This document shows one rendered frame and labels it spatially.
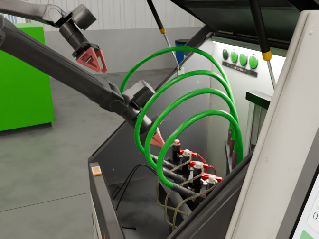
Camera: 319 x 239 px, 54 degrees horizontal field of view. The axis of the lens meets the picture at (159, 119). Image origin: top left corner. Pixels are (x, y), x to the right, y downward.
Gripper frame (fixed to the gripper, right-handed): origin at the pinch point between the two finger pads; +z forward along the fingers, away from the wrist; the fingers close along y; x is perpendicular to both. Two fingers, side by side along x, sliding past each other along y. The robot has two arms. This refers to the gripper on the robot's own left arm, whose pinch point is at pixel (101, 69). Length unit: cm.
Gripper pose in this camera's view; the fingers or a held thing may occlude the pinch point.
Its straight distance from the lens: 110.2
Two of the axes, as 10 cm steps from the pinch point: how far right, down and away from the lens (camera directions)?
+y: 2.4, -1.2, 9.6
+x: -7.3, 6.3, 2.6
